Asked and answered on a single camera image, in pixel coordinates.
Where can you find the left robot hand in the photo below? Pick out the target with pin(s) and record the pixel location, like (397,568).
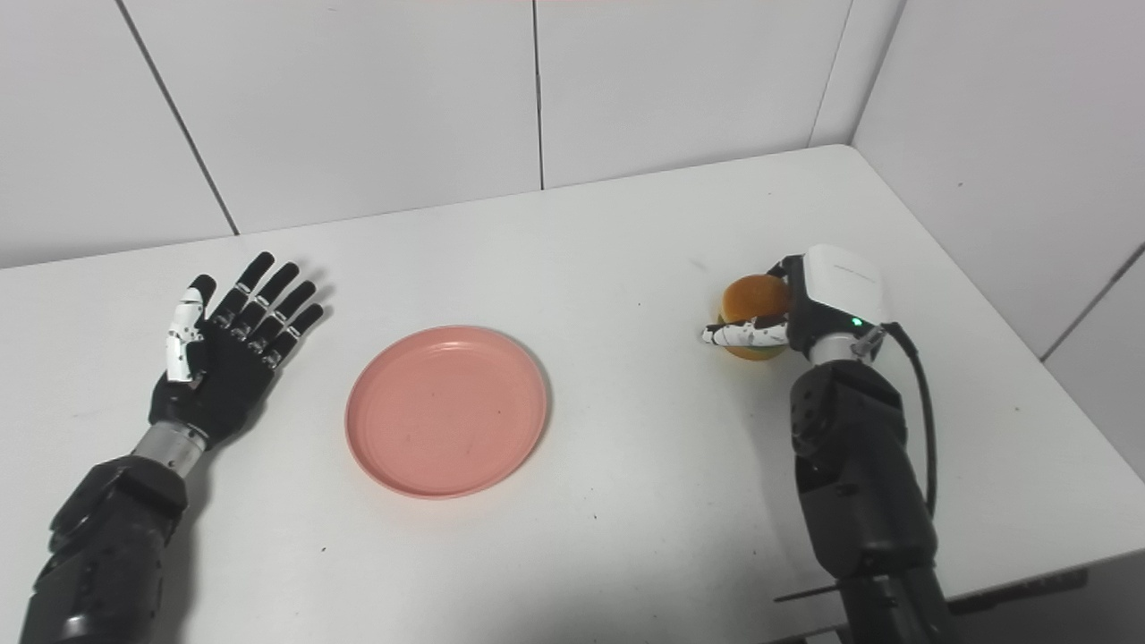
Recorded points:
(224,358)

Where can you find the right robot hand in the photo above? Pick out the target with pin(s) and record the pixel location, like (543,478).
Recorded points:
(818,304)

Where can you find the toy hamburger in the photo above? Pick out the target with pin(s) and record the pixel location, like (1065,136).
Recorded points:
(753,309)

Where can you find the pink plate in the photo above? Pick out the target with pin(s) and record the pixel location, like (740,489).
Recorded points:
(446,411)

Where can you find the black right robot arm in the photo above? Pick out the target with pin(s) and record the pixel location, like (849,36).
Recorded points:
(863,483)

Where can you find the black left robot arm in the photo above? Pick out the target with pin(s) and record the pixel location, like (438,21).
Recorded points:
(107,546)

